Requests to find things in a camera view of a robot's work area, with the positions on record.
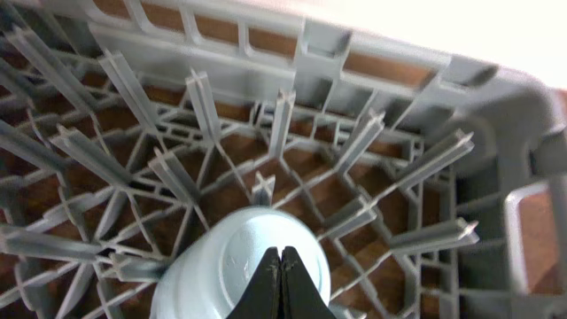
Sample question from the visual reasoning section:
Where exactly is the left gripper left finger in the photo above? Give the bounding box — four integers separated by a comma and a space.
227, 247, 282, 319

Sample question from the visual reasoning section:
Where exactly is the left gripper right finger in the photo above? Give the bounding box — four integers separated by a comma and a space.
279, 246, 335, 319

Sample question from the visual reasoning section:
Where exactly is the light blue plastic cup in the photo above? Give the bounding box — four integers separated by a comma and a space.
150, 206, 331, 318

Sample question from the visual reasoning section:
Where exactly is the grey plastic dishwasher rack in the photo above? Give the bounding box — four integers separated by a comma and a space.
1, 0, 566, 318

